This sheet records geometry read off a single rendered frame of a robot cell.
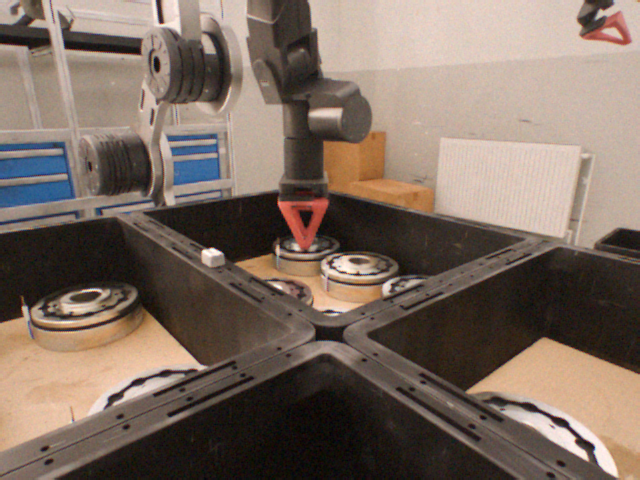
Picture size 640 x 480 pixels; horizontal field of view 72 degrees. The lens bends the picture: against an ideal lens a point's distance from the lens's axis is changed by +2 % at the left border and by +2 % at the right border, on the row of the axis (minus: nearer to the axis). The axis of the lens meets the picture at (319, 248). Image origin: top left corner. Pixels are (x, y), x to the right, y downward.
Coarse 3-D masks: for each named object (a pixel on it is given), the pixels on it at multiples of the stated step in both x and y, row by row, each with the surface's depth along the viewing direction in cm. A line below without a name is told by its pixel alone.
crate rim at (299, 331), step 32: (64, 224) 51; (128, 224) 51; (192, 256) 40; (224, 288) 34; (288, 320) 28; (256, 352) 25; (192, 384) 22; (96, 416) 20; (128, 416) 20; (32, 448) 18; (64, 448) 18
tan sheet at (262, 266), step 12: (240, 264) 66; (252, 264) 66; (264, 264) 66; (264, 276) 61; (276, 276) 61; (288, 276) 61; (300, 276) 61; (312, 276) 61; (312, 288) 58; (324, 300) 54; (336, 300) 54
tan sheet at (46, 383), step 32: (0, 352) 43; (32, 352) 43; (64, 352) 43; (96, 352) 43; (128, 352) 43; (160, 352) 43; (0, 384) 39; (32, 384) 38; (64, 384) 38; (96, 384) 38; (0, 416) 35; (32, 416) 35; (64, 416) 35; (0, 448) 32
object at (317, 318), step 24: (264, 192) 68; (336, 192) 68; (144, 216) 54; (432, 216) 54; (192, 240) 44; (528, 240) 45; (480, 264) 38; (264, 288) 33; (408, 288) 33; (432, 288) 33; (312, 312) 29; (360, 312) 29; (336, 336) 28
